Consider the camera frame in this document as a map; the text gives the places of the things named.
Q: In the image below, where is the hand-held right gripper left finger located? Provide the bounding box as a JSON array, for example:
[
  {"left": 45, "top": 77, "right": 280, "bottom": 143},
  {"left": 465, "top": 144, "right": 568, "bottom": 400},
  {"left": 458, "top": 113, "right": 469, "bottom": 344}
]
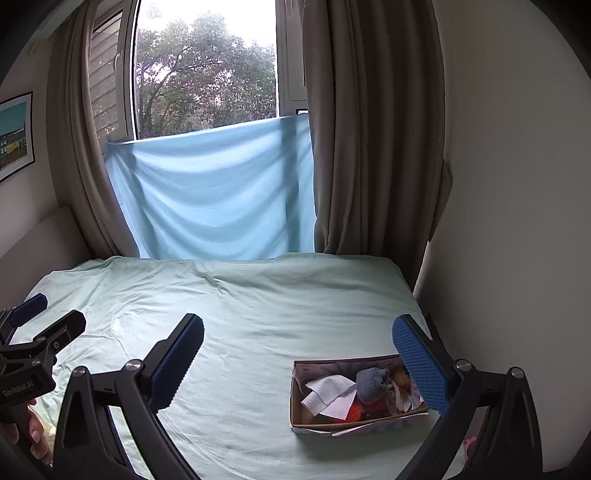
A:
[{"left": 54, "top": 313, "right": 205, "bottom": 480}]

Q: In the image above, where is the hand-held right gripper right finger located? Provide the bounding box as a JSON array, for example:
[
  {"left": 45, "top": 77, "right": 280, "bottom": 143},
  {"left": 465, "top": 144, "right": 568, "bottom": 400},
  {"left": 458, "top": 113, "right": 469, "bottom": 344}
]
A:
[{"left": 392, "top": 315, "right": 543, "bottom": 480}]

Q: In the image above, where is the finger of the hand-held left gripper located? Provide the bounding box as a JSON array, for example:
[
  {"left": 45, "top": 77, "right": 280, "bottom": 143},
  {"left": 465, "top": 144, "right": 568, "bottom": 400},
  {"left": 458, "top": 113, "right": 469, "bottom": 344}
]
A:
[
  {"left": 0, "top": 310, "right": 87, "bottom": 365},
  {"left": 0, "top": 294, "right": 48, "bottom": 342}
]

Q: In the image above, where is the grey sock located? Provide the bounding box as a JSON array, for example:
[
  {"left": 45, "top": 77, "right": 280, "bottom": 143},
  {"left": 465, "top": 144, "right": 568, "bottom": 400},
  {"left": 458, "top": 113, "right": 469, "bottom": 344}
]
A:
[{"left": 355, "top": 368, "right": 393, "bottom": 404}]

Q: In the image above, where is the orange plush toy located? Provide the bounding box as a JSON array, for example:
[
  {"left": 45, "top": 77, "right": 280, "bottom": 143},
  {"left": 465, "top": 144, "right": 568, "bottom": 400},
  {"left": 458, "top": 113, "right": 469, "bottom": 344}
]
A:
[{"left": 346, "top": 398, "right": 389, "bottom": 421}]

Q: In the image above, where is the white cloth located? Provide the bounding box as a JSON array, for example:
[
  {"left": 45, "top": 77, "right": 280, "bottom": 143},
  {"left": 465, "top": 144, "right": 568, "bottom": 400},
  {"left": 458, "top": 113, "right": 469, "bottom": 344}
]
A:
[{"left": 301, "top": 375, "right": 357, "bottom": 421}]

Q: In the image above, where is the cardboard box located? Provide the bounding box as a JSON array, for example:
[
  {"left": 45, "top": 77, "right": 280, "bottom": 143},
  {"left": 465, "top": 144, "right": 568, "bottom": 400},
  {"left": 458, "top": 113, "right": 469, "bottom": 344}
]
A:
[{"left": 290, "top": 354, "right": 430, "bottom": 437}]

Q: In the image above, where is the person's left hand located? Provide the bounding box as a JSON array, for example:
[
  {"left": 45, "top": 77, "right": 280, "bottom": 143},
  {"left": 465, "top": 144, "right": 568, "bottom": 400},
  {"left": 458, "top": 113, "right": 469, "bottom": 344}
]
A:
[{"left": 0, "top": 398, "right": 52, "bottom": 464}]

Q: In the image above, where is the beige headboard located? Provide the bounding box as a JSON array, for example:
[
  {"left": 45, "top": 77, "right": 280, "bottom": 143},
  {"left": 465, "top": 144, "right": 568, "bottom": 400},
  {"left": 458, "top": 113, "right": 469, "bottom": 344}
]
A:
[{"left": 0, "top": 205, "right": 90, "bottom": 278}]

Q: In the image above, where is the light blue hanging cloth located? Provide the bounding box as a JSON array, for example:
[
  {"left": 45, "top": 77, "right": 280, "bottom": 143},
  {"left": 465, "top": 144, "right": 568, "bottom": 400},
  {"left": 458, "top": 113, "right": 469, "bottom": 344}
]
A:
[{"left": 105, "top": 114, "right": 317, "bottom": 260}]

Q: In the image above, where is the brown curtain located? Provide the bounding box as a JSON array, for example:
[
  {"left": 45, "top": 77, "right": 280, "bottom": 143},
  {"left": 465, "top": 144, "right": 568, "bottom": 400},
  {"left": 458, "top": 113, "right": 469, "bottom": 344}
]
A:
[
  {"left": 300, "top": 0, "right": 455, "bottom": 287},
  {"left": 46, "top": 0, "right": 139, "bottom": 259}
]

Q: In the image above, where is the window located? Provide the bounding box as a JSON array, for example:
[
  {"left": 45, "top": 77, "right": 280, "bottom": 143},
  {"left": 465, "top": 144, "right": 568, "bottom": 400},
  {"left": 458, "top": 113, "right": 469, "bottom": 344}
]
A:
[{"left": 88, "top": 0, "right": 310, "bottom": 141}]

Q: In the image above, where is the framed wall poster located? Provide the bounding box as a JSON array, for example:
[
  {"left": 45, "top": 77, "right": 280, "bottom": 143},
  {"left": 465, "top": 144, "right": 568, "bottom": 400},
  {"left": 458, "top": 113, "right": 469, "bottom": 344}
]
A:
[{"left": 0, "top": 91, "right": 35, "bottom": 182}]

